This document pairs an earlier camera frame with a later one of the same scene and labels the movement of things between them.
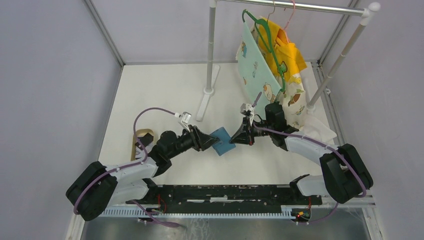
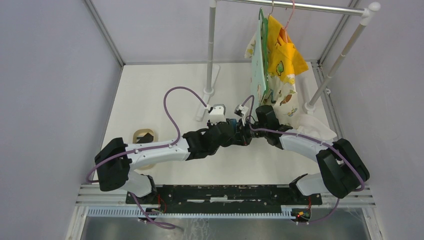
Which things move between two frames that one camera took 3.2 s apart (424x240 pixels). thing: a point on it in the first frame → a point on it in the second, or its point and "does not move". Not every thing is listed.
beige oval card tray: (138, 133) does not move
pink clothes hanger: (289, 20) does not move
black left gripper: (201, 141) → (209, 125)
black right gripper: (243, 136) does not move
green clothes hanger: (256, 21) → (266, 22)
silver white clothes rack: (368, 12) does not move
